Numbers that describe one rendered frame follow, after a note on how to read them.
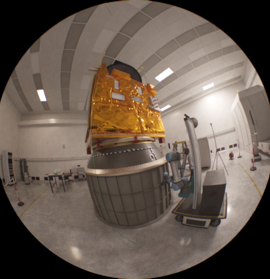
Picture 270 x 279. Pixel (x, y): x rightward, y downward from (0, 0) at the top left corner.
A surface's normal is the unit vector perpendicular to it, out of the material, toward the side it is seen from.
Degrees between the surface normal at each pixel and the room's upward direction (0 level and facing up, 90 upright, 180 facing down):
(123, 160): 62
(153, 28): 180
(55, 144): 90
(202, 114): 90
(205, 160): 90
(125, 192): 90
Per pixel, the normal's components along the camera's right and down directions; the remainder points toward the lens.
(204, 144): -0.79, 0.02
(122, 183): 0.01, -0.18
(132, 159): 0.13, -0.63
